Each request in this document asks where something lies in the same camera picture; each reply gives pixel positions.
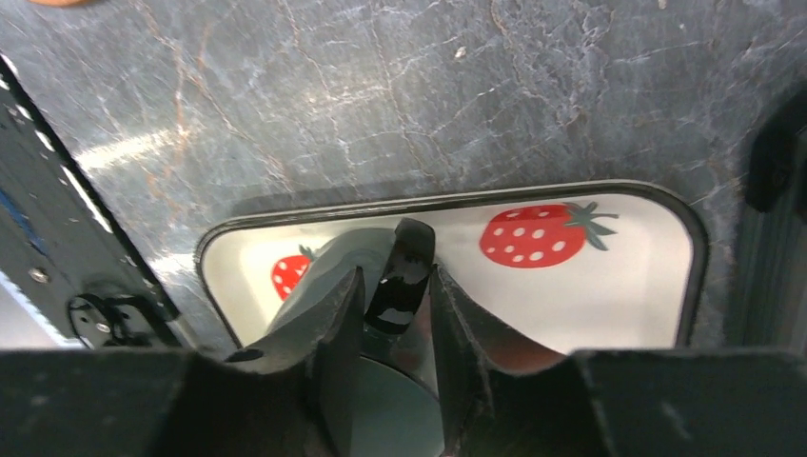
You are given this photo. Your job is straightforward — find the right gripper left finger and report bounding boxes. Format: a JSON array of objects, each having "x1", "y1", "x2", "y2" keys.
[{"x1": 1, "y1": 268, "x2": 364, "y2": 456}]

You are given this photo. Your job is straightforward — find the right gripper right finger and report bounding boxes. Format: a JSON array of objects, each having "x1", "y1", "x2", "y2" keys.
[{"x1": 429, "y1": 268, "x2": 806, "y2": 456}]

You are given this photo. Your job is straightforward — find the grey green mug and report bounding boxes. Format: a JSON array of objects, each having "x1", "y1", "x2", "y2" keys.
[{"x1": 269, "y1": 218, "x2": 444, "y2": 456}]

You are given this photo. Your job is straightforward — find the orange coaster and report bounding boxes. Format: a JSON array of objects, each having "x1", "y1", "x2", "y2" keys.
[{"x1": 30, "y1": 0, "x2": 92, "y2": 8}]

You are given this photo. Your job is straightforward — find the white serving tray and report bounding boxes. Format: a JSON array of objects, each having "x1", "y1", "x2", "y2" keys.
[{"x1": 195, "y1": 181, "x2": 708, "y2": 364}]

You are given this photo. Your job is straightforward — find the black poker chip case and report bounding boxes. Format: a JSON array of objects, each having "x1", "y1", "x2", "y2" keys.
[{"x1": 726, "y1": 83, "x2": 806, "y2": 355}]

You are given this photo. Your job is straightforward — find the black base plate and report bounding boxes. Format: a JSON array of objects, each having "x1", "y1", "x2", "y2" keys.
[{"x1": 1, "y1": 56, "x2": 192, "y2": 348}]

